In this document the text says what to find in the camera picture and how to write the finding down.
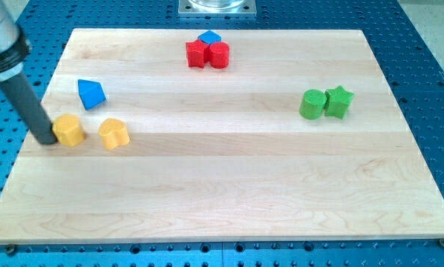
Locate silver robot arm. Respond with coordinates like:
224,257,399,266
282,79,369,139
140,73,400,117
0,1,30,82

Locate light wooden board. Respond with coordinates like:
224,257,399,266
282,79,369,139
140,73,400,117
0,28,444,244

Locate blue triangle block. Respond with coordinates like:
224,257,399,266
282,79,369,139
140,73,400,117
77,79,106,111

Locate left board stop screw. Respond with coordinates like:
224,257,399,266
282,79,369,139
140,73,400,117
4,244,16,255

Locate red cylinder block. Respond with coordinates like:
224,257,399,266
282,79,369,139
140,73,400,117
209,42,230,69

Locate red star block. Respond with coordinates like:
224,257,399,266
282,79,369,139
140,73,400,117
186,39,209,68

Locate green cylinder block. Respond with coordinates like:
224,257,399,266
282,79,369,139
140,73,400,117
299,89,327,119

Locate blue cube block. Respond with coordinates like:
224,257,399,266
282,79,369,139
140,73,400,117
197,30,222,45

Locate yellow heart block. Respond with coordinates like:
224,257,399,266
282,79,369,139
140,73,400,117
98,118,131,150

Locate green star block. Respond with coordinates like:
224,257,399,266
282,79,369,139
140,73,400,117
324,85,355,119

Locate yellow hexagon block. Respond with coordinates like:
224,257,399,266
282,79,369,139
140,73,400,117
52,113,85,147

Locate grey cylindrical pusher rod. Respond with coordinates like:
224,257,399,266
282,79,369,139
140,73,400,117
0,73,57,145

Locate blue perforated metal table plate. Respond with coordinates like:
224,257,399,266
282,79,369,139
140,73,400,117
0,1,444,266

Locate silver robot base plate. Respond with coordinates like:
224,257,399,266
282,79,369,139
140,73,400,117
177,0,257,17

